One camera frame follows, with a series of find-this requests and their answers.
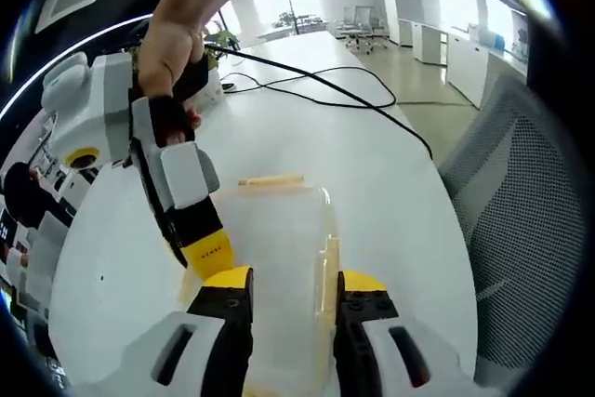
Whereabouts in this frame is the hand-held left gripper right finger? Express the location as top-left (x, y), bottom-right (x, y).
top-left (333, 269), bottom-right (467, 397)

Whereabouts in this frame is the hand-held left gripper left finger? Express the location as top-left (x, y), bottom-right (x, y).
top-left (124, 265), bottom-right (255, 397)

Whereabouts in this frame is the clear box with yellow buckle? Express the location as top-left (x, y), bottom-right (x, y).
top-left (178, 172), bottom-right (344, 397)

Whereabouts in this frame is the person's right hand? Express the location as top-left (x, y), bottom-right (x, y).
top-left (137, 19), bottom-right (211, 148)

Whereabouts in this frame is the green potted plant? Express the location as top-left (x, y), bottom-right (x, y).
top-left (193, 27), bottom-right (242, 106)

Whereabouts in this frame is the white mesh office chair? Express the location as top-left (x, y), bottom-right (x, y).
top-left (435, 73), bottom-right (588, 387)

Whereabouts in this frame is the grey swivel chair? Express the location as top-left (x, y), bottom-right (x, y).
top-left (346, 5), bottom-right (390, 55)
top-left (335, 6), bottom-right (362, 47)

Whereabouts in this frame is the white low cabinet row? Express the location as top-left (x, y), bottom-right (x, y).
top-left (398, 17), bottom-right (530, 111)

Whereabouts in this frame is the thin black table cable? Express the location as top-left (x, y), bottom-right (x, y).
top-left (220, 70), bottom-right (397, 111)

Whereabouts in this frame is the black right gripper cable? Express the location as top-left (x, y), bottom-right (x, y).
top-left (203, 42), bottom-right (434, 162)

